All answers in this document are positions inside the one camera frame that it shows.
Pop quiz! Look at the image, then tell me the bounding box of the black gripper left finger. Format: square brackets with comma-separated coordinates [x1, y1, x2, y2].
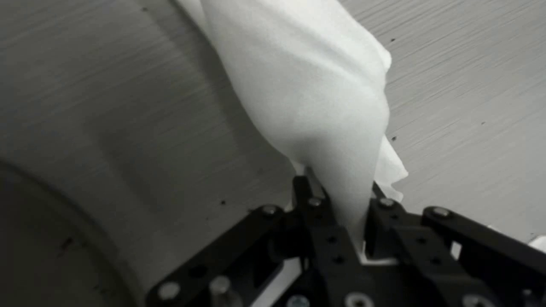
[143, 174, 377, 307]

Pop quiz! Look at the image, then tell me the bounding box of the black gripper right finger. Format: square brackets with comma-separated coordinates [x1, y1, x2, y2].
[363, 181, 546, 307]

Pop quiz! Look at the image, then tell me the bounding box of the plain white cloth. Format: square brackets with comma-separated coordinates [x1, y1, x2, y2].
[172, 0, 411, 269]

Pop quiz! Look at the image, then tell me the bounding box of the black frying pan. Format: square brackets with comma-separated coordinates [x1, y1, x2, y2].
[0, 159, 146, 307]

